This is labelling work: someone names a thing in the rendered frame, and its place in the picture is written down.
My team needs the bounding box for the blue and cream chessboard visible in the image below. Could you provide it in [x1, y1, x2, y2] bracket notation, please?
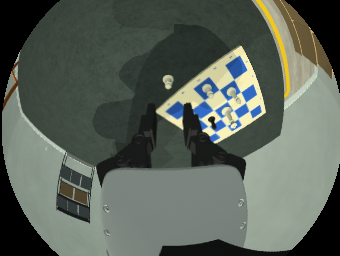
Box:
[156, 45, 266, 144]

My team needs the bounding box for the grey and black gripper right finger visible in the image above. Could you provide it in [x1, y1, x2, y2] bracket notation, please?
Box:
[182, 103, 246, 180]

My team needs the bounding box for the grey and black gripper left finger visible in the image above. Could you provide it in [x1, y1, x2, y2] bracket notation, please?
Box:
[96, 103, 157, 188]

